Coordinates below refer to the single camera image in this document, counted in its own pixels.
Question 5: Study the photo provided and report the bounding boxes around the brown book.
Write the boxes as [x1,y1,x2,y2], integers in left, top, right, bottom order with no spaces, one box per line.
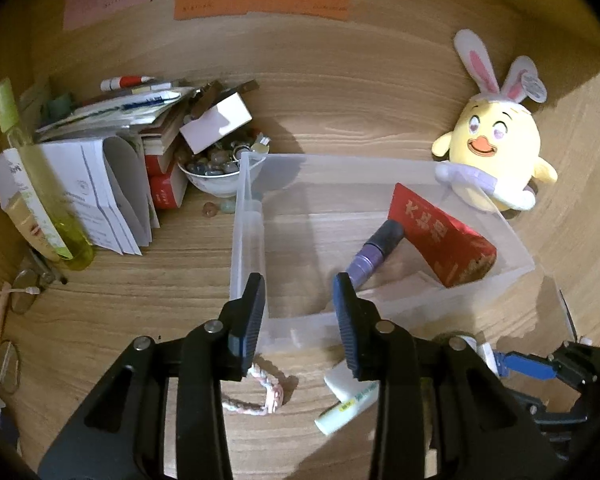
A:
[140,110,191,171]

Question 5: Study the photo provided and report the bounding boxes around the pale lip balm tube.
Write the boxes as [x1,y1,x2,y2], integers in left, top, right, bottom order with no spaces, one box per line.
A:
[314,380,381,436]

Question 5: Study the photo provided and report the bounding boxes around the white cable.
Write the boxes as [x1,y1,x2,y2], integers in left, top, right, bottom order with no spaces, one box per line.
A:
[0,282,41,299]

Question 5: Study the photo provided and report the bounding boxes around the beige sachet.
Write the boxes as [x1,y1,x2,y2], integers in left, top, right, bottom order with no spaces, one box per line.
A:
[2,195,76,263]

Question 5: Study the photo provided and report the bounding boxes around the red white marker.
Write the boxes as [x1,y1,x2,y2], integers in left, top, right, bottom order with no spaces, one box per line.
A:
[100,75,157,92]

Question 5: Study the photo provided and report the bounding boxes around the pile of polished stones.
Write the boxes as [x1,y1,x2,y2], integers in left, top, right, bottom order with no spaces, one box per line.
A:
[182,135,261,178]

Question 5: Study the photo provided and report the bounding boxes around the yellow chick plush bunny ears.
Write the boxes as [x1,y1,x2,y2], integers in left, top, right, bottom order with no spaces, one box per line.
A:
[431,29,559,212]

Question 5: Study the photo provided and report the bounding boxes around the small green box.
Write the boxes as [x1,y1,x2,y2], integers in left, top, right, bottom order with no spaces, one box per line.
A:
[47,92,76,118]

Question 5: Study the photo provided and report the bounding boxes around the white ceramic bowl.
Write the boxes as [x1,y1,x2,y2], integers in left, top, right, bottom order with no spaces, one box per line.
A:
[176,152,243,198]

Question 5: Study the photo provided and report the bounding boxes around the red paper envelope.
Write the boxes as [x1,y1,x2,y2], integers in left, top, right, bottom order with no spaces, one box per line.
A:
[387,183,498,288]

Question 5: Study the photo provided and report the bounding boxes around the purple cosmetic bottle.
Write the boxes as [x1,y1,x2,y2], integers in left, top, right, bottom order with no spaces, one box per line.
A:
[347,220,406,291]

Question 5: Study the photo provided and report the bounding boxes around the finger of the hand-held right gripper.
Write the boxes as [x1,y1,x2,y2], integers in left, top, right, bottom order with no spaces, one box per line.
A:
[494,338,600,391]

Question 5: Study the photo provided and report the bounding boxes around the white cardboard box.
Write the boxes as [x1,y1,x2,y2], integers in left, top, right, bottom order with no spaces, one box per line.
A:
[179,94,254,155]

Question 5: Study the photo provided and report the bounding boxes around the white eraser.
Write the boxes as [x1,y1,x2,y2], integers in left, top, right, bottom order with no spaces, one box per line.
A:
[324,362,366,401]

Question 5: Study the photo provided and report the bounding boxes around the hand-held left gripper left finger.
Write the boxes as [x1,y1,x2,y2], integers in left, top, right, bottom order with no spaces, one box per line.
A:
[39,272,267,480]

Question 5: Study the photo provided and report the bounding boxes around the stack of papers and booklets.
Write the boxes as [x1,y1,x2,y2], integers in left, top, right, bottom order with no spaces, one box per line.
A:
[35,80,196,141]

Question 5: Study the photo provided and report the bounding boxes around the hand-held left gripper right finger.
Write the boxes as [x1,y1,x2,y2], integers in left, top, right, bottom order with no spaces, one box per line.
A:
[332,271,566,480]

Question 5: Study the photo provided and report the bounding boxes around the clear plastic storage bin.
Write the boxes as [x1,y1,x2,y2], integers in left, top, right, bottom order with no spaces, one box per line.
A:
[229,152,537,353]

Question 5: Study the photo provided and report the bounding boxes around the pink white braided bracelet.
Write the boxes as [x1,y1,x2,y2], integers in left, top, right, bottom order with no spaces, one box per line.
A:
[221,362,286,416]

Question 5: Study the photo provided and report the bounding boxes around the red book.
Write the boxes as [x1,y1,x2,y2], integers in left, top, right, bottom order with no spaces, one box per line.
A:
[145,155,189,211]

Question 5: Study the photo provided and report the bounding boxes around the yellow-green plastic bottle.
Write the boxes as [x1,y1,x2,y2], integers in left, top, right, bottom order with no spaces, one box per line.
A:
[0,79,96,272]

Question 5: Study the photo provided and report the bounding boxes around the folded white paper sheets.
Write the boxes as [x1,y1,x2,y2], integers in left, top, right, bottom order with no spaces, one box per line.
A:
[0,135,161,257]

